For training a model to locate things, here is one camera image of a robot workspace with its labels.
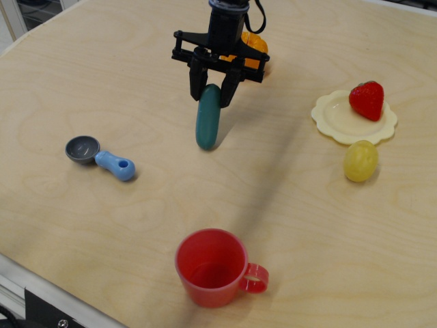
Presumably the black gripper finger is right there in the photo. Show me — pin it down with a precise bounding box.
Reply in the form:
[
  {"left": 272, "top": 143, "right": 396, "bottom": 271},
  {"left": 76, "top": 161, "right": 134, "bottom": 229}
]
[
  {"left": 189, "top": 49, "right": 208, "bottom": 100},
  {"left": 220, "top": 57, "right": 244, "bottom": 107}
]

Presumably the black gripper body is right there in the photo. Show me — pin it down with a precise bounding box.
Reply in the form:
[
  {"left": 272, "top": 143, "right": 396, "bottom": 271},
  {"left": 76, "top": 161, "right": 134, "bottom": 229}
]
[{"left": 172, "top": 1, "right": 270, "bottom": 83}]

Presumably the green toy cucumber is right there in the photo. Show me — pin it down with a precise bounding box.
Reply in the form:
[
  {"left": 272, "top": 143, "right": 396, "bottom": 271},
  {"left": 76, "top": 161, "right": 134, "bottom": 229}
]
[{"left": 195, "top": 84, "right": 221, "bottom": 150}]

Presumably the red plastic cup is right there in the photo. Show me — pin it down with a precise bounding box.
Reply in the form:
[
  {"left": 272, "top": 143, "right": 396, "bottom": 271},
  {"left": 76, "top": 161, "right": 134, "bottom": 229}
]
[{"left": 175, "top": 228, "right": 269, "bottom": 308}]

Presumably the orange toy pumpkin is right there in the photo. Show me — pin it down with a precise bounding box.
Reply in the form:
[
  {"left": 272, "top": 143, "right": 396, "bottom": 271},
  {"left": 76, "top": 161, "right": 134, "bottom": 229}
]
[{"left": 208, "top": 25, "right": 268, "bottom": 63}]

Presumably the cream scalloped toy plate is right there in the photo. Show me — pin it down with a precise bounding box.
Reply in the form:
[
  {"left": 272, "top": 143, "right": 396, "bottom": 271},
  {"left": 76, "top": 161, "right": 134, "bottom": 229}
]
[{"left": 311, "top": 90, "right": 398, "bottom": 145}]

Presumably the red toy strawberry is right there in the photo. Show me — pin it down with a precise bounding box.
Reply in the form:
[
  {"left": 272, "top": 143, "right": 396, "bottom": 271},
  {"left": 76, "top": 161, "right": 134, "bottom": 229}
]
[{"left": 349, "top": 81, "right": 384, "bottom": 122}]

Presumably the blue grey toy scoop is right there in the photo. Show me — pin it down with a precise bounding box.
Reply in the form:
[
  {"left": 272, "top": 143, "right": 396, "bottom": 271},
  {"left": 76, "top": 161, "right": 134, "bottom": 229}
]
[{"left": 65, "top": 135, "right": 136, "bottom": 182}]

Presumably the yellow toy lemon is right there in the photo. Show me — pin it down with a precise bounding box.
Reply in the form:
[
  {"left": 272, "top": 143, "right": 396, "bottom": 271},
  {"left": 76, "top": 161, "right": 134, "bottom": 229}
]
[{"left": 343, "top": 140, "right": 379, "bottom": 182}]

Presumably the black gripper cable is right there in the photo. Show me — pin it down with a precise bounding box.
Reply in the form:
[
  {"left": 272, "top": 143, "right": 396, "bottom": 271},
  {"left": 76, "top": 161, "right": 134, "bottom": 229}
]
[{"left": 244, "top": 0, "right": 267, "bottom": 34}]

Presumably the aluminium table frame rail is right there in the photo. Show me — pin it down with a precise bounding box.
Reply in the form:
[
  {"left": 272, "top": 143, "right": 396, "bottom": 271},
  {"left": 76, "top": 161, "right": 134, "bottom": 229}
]
[{"left": 1, "top": 255, "right": 124, "bottom": 327}]

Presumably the black metal corner bracket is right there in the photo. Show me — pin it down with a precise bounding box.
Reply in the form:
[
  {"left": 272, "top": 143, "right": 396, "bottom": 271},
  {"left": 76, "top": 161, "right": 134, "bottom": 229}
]
[{"left": 25, "top": 289, "right": 84, "bottom": 328}]

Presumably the black floor cable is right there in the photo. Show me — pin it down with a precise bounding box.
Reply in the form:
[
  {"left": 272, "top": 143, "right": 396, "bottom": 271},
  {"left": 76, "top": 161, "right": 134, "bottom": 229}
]
[{"left": 0, "top": 303, "right": 27, "bottom": 328}]

